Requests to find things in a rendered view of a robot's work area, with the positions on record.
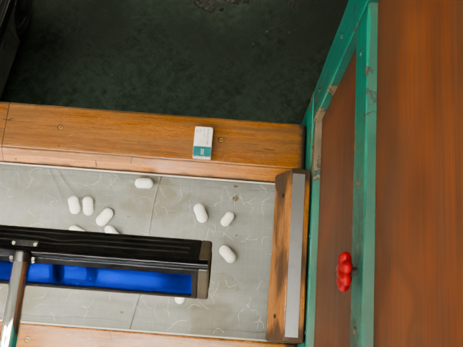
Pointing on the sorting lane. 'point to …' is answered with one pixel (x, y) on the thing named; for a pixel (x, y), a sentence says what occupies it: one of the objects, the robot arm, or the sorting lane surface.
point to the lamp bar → (111, 261)
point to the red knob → (345, 271)
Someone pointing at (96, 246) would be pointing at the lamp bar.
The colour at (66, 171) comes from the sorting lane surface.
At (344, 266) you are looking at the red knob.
